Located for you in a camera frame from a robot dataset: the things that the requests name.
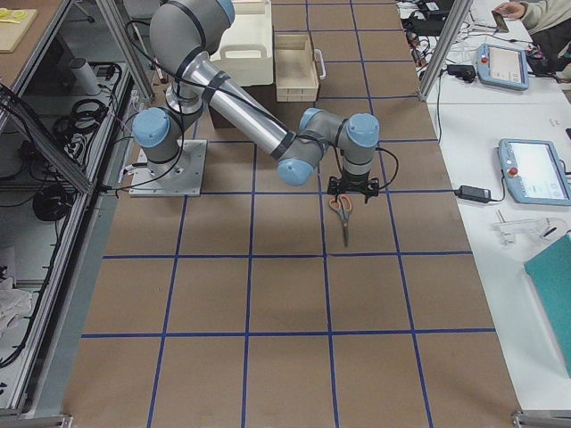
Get wooden drawer with white handle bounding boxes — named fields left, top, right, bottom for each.
left=274, top=33, right=327, bottom=103

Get person hand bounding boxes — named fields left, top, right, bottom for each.
left=493, top=1, right=527, bottom=20

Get teach pendant near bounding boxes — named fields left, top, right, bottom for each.
left=498, top=138, right=570, bottom=206

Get teach pendant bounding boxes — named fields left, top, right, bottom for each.
left=498, top=138, right=570, bottom=206
left=476, top=44, right=529, bottom=91

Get white plastic tray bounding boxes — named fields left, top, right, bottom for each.
left=210, top=1, right=274, bottom=86

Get black power brick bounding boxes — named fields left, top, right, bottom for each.
left=454, top=185, right=492, bottom=203

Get aluminium frame post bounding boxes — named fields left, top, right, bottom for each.
left=418, top=0, right=473, bottom=101

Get orange grey scissors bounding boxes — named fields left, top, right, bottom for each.
left=328, top=194, right=352, bottom=247

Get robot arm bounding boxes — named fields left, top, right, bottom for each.
left=132, top=1, right=380, bottom=198

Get dark brown drawer cabinet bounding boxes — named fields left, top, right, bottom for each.
left=209, top=82, right=280, bottom=130

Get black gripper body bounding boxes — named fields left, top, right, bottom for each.
left=327, top=177, right=380, bottom=196

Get teach pendant far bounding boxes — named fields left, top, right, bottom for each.
left=476, top=44, right=529, bottom=91

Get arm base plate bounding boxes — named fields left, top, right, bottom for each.
left=128, top=139, right=208, bottom=197

